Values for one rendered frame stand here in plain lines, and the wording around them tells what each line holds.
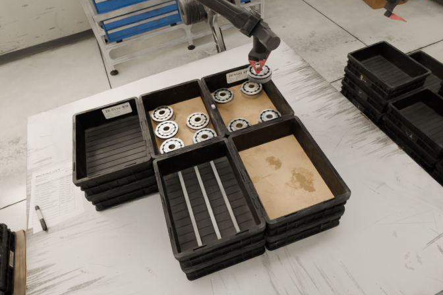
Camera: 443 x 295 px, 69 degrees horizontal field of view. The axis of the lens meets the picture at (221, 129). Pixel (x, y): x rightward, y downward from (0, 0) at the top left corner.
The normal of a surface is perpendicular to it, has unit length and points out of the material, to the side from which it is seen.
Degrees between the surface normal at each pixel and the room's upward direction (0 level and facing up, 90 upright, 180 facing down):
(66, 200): 0
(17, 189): 0
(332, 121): 0
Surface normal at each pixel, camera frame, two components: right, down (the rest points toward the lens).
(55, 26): 0.39, 0.66
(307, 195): -0.11, -0.67
